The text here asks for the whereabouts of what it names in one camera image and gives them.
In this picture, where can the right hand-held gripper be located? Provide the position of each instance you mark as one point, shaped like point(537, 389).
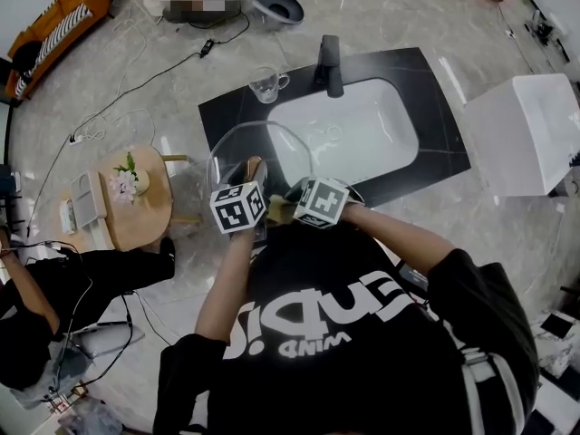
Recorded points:
point(321, 202)

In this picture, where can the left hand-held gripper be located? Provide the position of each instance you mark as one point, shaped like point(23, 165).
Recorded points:
point(238, 206)

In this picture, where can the yellow scrubbing sponge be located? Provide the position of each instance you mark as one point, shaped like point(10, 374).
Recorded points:
point(277, 209)

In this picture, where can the person's left forearm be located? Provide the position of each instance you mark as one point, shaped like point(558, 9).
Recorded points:
point(222, 288)

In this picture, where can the person's right forearm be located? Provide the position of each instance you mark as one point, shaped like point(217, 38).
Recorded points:
point(399, 238)

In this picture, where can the white sink basin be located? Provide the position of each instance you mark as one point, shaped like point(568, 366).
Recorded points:
point(362, 125)

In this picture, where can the round wooden side table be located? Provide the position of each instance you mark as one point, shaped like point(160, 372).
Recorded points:
point(145, 215)

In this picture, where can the vase with pink flowers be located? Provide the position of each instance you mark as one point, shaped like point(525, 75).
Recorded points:
point(124, 184)

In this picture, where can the clear glass mug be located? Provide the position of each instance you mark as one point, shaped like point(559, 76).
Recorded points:
point(265, 86)

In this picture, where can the black sink counter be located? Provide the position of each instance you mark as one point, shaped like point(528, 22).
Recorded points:
point(435, 120)

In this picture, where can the black faucet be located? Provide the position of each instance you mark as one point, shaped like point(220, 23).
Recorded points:
point(330, 61)

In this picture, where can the person's black printed t-shirt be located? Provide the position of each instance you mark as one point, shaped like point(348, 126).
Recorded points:
point(344, 342)

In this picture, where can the grey rectangular tray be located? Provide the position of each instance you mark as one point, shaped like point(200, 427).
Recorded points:
point(88, 200)

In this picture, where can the black power adapter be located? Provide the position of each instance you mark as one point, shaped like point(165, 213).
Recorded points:
point(207, 47)

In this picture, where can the small white box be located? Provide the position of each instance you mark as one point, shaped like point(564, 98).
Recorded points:
point(67, 216)

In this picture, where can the white power strip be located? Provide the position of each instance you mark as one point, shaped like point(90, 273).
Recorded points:
point(76, 139)

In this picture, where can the grey shell chair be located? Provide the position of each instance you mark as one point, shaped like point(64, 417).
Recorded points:
point(281, 0)

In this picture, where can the white square cabinet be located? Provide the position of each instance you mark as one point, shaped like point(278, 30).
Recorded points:
point(521, 134)

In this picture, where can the black and white striped cushion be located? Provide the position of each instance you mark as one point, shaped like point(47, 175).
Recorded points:
point(59, 34)

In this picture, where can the orange sofa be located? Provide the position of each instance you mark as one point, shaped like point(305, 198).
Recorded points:
point(68, 2)

